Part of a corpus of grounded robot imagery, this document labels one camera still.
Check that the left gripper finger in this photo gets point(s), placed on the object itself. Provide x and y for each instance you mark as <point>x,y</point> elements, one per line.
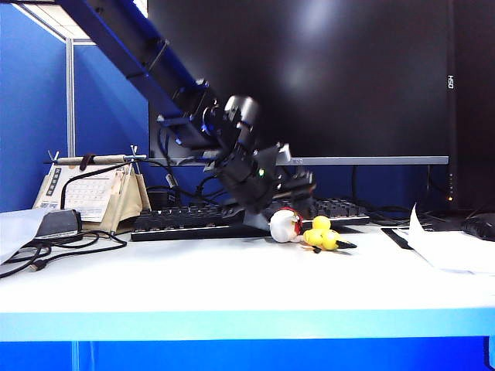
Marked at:
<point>298,189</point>
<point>255,221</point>

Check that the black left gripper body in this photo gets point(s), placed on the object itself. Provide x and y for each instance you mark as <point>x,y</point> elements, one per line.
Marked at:
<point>247,181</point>

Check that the white doll with red trim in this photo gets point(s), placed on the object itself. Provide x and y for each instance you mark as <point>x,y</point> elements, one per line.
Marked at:
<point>281,229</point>

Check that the blue black left robot arm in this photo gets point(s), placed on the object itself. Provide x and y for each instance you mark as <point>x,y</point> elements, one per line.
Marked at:
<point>135,50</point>

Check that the yellow doll with black ears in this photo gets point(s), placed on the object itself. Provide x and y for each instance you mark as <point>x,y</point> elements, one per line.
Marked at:
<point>333,241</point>

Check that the black mechanical keyboard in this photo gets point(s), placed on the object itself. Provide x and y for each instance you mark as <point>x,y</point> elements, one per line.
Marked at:
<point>178,224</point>

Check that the black power brick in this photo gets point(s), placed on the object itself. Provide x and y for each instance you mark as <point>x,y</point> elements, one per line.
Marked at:
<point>158,198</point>

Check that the beige tent desk calendar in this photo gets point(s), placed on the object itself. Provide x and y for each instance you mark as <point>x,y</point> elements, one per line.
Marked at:
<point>129,199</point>

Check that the large black monitor silver bezel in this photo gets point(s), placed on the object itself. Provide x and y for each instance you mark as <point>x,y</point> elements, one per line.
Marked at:
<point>348,77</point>

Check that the white curled paper sheet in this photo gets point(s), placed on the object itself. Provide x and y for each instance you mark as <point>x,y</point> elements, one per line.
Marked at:
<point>452,251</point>

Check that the black computer mouse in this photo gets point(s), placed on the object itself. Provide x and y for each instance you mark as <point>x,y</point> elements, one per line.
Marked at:
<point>481,228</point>

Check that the black HSO monitor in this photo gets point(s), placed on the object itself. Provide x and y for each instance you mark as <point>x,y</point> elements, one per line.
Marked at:
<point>475,116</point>

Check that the dark grey adapter box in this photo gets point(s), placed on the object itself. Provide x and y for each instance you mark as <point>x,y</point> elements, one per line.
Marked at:
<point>58,223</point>

